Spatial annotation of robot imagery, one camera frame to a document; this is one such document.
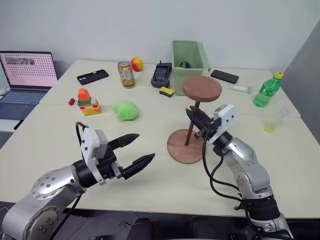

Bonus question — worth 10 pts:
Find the black smartphone with camera ring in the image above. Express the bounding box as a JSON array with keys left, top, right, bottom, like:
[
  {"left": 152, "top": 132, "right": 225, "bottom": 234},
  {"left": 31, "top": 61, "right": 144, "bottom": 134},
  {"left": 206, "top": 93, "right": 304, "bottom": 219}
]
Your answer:
[{"left": 76, "top": 69, "right": 110, "bottom": 87}]

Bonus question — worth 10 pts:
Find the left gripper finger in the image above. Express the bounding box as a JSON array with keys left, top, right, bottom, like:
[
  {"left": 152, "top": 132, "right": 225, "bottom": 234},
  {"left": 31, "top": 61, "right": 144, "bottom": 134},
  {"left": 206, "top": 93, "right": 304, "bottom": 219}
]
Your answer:
[
  {"left": 123, "top": 152, "right": 156, "bottom": 180},
  {"left": 107, "top": 133, "right": 140, "bottom": 152}
]

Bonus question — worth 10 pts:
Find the wooden pole with round top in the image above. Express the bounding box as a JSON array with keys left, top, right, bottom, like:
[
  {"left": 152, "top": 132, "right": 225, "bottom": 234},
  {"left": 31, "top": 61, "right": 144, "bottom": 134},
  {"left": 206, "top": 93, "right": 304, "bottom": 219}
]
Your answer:
[{"left": 182, "top": 75, "right": 223, "bottom": 147}]

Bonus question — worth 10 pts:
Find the red yellow toy peach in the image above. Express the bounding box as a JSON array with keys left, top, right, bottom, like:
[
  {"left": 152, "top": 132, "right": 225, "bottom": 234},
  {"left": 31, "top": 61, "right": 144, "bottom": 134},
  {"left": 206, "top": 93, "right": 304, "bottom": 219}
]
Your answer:
[{"left": 130, "top": 56, "right": 145, "bottom": 73}]

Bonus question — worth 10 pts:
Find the plain black smartphone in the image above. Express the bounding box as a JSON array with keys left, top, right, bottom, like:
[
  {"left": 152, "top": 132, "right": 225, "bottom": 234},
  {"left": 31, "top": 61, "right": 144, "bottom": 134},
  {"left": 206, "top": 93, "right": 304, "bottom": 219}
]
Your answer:
[{"left": 210, "top": 69, "right": 240, "bottom": 85}]

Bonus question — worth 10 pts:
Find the green plush toy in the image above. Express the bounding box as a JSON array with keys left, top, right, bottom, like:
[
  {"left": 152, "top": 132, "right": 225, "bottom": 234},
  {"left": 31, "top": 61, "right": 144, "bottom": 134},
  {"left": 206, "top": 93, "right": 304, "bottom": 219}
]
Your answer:
[{"left": 112, "top": 99, "right": 140, "bottom": 123}]

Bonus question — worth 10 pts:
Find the open laptop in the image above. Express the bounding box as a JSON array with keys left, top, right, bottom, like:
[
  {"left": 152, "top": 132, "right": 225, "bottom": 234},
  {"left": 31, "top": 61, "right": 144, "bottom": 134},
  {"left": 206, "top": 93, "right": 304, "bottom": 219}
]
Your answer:
[{"left": 0, "top": 50, "right": 60, "bottom": 131}]

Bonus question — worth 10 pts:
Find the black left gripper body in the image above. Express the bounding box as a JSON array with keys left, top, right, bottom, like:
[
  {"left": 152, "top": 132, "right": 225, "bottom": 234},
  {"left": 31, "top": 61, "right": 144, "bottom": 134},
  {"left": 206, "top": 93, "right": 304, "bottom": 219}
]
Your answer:
[{"left": 96, "top": 142, "right": 126, "bottom": 181}]

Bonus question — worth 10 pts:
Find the round wooden base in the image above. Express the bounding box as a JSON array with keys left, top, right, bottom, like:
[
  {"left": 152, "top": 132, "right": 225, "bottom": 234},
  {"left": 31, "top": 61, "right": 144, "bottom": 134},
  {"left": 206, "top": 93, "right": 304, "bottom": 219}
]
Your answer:
[{"left": 166, "top": 128, "right": 205, "bottom": 165}]

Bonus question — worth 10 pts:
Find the colourful toy block stack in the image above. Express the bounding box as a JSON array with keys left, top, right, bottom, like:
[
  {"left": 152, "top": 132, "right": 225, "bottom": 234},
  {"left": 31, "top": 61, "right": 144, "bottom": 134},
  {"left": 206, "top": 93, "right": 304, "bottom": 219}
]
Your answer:
[{"left": 76, "top": 88, "right": 102, "bottom": 117}]

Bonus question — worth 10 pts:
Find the black perforated mat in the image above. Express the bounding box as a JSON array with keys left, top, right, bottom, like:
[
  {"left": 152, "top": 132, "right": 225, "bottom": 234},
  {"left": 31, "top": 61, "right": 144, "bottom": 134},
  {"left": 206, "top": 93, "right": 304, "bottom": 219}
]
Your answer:
[{"left": 0, "top": 129, "right": 16, "bottom": 151}]

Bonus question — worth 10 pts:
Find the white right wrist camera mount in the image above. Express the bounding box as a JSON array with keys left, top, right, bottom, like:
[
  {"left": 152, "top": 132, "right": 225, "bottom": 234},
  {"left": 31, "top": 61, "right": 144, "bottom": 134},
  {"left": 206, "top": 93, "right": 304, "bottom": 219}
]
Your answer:
[{"left": 206, "top": 103, "right": 237, "bottom": 146}]

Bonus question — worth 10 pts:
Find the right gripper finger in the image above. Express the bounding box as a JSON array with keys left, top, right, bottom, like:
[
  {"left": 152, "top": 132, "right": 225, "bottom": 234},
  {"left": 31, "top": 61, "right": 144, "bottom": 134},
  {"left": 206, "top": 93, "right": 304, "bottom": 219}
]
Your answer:
[
  {"left": 185, "top": 107, "right": 210, "bottom": 124},
  {"left": 187, "top": 114, "right": 205, "bottom": 131}
]

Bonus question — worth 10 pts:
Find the dark rounded shape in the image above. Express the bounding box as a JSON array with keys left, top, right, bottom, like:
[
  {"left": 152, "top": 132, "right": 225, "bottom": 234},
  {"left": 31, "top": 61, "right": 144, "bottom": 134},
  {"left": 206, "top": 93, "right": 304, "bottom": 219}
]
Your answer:
[{"left": 128, "top": 217, "right": 155, "bottom": 240}]

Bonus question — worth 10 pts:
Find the clear tube with teal cap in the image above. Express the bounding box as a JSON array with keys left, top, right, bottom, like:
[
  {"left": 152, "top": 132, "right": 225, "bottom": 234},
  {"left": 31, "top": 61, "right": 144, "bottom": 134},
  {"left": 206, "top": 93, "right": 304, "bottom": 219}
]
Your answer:
[{"left": 226, "top": 84, "right": 255, "bottom": 94}]

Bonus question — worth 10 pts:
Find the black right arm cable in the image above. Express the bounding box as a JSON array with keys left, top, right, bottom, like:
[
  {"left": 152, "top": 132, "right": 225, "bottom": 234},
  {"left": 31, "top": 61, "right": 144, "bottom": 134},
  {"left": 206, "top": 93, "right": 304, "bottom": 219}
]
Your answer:
[{"left": 202, "top": 134, "right": 251, "bottom": 211}]

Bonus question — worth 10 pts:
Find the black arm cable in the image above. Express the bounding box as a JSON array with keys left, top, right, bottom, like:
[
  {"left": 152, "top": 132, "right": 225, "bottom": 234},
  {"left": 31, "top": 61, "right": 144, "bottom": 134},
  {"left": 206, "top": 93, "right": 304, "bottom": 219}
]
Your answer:
[
  {"left": 74, "top": 121, "right": 89, "bottom": 154},
  {"left": 202, "top": 134, "right": 251, "bottom": 211}
]

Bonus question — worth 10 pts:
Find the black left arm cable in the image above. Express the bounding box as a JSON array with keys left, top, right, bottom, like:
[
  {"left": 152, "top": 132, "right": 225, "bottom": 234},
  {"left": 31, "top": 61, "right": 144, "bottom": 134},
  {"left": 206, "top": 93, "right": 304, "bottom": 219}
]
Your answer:
[{"left": 74, "top": 121, "right": 89, "bottom": 154}]

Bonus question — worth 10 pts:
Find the green soda bottle yellow cap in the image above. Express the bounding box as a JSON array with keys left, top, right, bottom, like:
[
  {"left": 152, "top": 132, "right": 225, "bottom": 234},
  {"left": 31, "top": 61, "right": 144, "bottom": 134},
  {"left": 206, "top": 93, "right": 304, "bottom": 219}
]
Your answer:
[{"left": 252, "top": 71, "right": 285, "bottom": 108}]

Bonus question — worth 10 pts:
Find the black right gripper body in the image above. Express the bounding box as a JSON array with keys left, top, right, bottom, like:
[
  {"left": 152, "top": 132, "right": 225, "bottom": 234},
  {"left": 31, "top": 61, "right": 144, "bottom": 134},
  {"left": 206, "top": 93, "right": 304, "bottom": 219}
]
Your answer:
[{"left": 193, "top": 116, "right": 223, "bottom": 139}]

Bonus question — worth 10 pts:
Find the yellow green drink can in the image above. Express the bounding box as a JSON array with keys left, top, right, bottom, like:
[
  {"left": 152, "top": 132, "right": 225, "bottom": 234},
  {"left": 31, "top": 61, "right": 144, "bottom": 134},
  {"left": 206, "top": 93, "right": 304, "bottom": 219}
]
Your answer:
[{"left": 117, "top": 60, "right": 136, "bottom": 89}]

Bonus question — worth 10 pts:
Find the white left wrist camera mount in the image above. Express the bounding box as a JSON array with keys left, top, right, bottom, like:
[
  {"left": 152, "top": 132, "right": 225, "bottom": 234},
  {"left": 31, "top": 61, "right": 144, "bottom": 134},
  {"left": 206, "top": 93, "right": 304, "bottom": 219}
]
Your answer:
[{"left": 80, "top": 127, "right": 109, "bottom": 186}]

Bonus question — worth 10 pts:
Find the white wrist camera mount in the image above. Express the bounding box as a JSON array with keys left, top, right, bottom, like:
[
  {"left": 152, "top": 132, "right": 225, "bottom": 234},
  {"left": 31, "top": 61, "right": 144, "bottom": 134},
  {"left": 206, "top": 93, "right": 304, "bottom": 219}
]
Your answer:
[
  {"left": 80, "top": 127, "right": 109, "bottom": 186},
  {"left": 206, "top": 103, "right": 237, "bottom": 146}
]

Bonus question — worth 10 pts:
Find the grey partition panel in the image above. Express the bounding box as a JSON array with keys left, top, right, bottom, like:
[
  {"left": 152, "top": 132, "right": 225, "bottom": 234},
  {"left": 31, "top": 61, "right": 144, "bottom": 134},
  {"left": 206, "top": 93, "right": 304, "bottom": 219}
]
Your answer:
[{"left": 281, "top": 31, "right": 320, "bottom": 149}]

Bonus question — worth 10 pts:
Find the clear tube yellow liquid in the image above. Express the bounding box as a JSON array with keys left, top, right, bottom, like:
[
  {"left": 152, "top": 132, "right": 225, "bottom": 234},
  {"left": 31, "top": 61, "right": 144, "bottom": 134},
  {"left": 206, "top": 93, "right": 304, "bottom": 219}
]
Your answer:
[{"left": 262, "top": 106, "right": 290, "bottom": 134}]

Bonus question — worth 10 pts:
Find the yellow black sponge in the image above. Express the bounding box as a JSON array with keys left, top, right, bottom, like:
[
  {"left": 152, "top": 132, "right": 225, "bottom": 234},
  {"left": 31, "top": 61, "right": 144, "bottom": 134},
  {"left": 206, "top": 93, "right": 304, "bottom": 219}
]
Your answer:
[{"left": 158, "top": 86, "right": 175, "bottom": 99}]

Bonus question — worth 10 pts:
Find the light green plastic bin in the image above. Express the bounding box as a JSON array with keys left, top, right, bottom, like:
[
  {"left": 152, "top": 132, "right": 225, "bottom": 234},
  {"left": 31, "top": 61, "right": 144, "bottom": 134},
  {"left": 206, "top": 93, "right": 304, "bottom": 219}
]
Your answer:
[{"left": 172, "top": 39, "right": 212, "bottom": 97}]

